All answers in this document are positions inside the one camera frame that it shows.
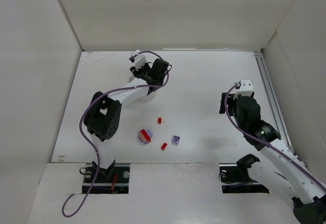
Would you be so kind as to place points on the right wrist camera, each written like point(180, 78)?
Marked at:
point(244, 88)

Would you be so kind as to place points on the small red lego lower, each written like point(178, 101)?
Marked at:
point(164, 146)

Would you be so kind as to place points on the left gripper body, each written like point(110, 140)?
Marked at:
point(139, 72)

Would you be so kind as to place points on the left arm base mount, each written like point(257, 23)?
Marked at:
point(113, 180)

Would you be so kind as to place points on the white divided round container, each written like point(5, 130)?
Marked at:
point(144, 98)

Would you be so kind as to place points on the purple red lego assembly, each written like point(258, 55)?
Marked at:
point(145, 136)

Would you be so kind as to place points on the aluminium rail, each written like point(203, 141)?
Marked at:
point(272, 99)

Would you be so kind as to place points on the purple square lego brick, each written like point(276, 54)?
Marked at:
point(175, 140)

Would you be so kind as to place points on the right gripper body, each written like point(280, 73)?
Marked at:
point(223, 103)

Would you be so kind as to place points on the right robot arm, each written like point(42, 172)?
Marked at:
point(293, 183)

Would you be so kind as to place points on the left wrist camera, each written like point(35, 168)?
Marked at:
point(138, 59)

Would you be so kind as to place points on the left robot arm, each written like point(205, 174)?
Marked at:
point(101, 119)

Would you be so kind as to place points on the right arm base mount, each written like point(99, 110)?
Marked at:
point(235, 178)

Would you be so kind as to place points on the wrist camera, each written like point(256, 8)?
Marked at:
point(244, 88)
point(138, 59)

